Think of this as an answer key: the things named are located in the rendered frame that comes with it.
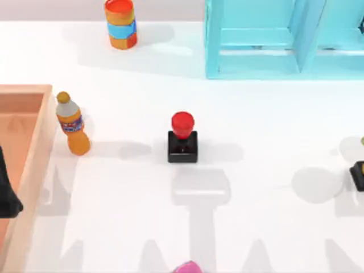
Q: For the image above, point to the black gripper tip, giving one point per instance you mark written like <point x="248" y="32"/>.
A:
<point x="7" y="196"/>

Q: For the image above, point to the orange and blue can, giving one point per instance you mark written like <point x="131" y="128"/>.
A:
<point x="121" y="25"/>

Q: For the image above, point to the shallow salmon box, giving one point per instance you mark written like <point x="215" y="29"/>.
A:
<point x="20" y="136"/>

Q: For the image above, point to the light blue rack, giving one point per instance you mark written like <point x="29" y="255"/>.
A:
<point x="256" y="39"/>

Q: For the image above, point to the gold trophy on black base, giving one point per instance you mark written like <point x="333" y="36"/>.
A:
<point x="359" y="175"/>

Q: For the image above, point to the orange drink bottle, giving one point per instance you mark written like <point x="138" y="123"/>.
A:
<point x="72" y="125"/>

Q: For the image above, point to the pink rounded object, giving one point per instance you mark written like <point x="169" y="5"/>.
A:
<point x="189" y="268"/>

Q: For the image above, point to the red trophy on black base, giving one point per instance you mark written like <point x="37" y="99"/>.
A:
<point x="182" y="139"/>

